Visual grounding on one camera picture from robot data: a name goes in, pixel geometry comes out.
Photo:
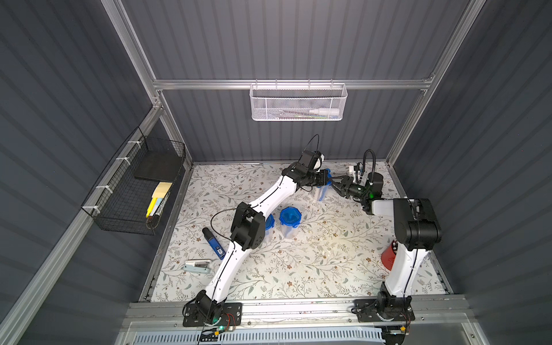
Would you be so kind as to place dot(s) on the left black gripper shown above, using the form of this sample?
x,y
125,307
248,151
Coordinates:
x,y
316,177

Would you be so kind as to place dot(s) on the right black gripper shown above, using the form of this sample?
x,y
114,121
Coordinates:
x,y
343,187

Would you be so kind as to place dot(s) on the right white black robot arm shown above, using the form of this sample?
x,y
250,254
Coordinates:
x,y
416,230

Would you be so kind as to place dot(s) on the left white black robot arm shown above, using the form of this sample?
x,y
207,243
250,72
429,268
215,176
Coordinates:
x,y
248,229

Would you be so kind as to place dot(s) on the white tube in basket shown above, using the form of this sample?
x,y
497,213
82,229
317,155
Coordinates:
x,y
325,112

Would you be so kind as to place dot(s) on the red pencil cup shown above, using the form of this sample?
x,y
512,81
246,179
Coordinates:
x,y
389,255

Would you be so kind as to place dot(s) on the small silver teal stapler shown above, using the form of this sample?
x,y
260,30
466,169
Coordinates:
x,y
198,266

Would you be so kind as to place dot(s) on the yellow sticky notes pad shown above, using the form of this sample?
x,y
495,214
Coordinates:
x,y
162,190

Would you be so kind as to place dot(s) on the black notebook in basket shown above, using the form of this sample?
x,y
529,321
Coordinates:
x,y
160,167

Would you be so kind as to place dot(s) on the white ventilated front panel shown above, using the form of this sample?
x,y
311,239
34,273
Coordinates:
x,y
320,335

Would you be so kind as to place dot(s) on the yellow marker in basket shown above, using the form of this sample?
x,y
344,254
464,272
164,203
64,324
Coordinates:
x,y
151,207

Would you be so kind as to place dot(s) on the white wire mesh basket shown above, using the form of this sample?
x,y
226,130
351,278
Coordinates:
x,y
290,102

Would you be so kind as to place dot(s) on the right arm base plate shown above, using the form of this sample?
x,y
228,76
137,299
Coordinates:
x,y
372,310

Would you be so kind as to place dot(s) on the black wire wall basket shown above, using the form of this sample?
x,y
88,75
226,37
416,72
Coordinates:
x,y
119,201

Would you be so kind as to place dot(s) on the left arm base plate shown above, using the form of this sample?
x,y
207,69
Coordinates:
x,y
223,314

